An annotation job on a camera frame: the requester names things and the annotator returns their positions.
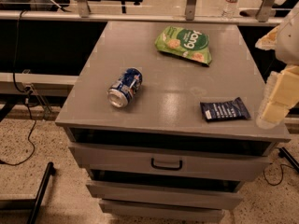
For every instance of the dark blue rxbar wrapper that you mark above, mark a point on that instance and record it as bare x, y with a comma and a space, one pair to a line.
228, 110

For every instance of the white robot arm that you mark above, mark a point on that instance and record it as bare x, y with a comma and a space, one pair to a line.
284, 39

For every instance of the green rice chip bag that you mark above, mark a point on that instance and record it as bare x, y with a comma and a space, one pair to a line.
186, 43

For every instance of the black stand leg right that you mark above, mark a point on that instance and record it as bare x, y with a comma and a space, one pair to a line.
284, 153

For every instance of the black stand leg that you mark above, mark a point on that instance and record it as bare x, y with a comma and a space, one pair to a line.
50, 171
284, 153

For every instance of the clear plastic water bottle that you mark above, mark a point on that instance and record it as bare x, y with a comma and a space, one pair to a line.
229, 9

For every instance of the grey drawer cabinet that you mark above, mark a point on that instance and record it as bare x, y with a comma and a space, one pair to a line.
165, 112

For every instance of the middle grey drawer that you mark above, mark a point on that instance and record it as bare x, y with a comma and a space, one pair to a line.
163, 195

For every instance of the grey drawer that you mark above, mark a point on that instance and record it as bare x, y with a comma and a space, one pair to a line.
161, 211
163, 195
195, 164

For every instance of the blue soda can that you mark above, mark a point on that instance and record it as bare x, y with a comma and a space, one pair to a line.
122, 91

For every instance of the top grey drawer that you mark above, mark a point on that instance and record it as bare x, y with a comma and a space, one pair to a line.
195, 164

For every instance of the bottom grey drawer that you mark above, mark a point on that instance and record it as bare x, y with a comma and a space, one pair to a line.
161, 211

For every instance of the black stand leg left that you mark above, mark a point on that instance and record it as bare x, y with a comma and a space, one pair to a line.
50, 171

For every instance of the metal frame rail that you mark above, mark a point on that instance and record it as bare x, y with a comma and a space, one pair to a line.
245, 12

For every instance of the black drawer handle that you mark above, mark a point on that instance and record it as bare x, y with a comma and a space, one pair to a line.
168, 166

